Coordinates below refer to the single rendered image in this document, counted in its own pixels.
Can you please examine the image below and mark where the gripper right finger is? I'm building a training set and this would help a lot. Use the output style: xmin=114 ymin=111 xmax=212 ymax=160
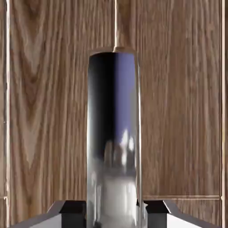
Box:
xmin=142 ymin=199 xmax=222 ymax=228

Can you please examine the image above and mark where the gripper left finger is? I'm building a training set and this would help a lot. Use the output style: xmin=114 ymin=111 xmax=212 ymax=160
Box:
xmin=9 ymin=199 xmax=88 ymax=228

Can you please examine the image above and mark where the shiny curved metal handle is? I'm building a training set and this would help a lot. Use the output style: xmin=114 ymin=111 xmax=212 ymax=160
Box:
xmin=86 ymin=45 xmax=144 ymax=228

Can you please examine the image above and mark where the brown wooden drawer front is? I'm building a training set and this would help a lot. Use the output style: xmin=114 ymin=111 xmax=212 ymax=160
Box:
xmin=7 ymin=0 xmax=223 ymax=198

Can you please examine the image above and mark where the brown wooden cabinet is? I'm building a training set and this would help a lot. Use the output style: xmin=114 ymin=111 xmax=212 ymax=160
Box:
xmin=0 ymin=0 xmax=228 ymax=228

